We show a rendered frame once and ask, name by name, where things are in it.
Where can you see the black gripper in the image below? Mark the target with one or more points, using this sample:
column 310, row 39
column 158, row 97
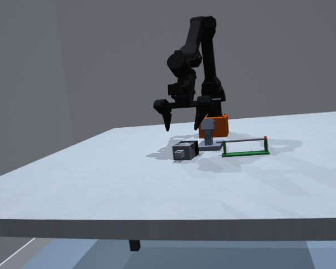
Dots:
column 204, row 105

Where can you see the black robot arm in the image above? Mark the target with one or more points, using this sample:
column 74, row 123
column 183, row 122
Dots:
column 202, row 29

